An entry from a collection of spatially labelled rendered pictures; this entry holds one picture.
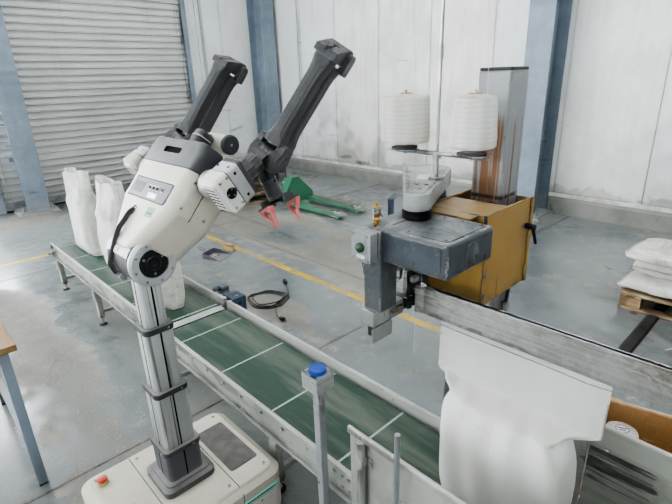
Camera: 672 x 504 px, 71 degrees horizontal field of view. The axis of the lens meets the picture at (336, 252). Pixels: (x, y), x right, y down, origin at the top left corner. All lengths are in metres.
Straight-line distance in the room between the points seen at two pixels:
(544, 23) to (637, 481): 5.21
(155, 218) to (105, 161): 7.29
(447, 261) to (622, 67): 5.32
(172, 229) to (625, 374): 1.30
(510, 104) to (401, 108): 0.34
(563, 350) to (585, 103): 5.33
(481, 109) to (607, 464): 1.14
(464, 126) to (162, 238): 0.99
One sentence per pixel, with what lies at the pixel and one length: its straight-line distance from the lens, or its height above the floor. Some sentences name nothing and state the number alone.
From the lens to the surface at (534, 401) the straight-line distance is 1.49.
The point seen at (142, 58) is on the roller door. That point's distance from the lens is 9.08.
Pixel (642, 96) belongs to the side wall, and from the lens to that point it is 6.35.
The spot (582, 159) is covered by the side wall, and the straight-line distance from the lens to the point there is 6.57.
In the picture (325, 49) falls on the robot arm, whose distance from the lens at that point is 1.50.
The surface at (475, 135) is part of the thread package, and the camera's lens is 1.47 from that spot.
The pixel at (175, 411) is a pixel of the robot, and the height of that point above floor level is 0.59.
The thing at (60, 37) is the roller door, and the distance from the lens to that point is 8.70.
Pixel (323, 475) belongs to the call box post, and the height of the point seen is 0.41.
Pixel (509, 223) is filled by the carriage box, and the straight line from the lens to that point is 1.65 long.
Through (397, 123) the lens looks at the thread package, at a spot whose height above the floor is 1.60.
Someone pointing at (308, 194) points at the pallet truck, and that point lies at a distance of 7.20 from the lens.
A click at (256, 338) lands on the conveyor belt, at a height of 0.38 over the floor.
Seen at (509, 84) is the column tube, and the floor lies 1.71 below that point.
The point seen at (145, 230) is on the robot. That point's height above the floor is 1.32.
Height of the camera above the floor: 1.75
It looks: 20 degrees down
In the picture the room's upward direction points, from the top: 2 degrees counter-clockwise
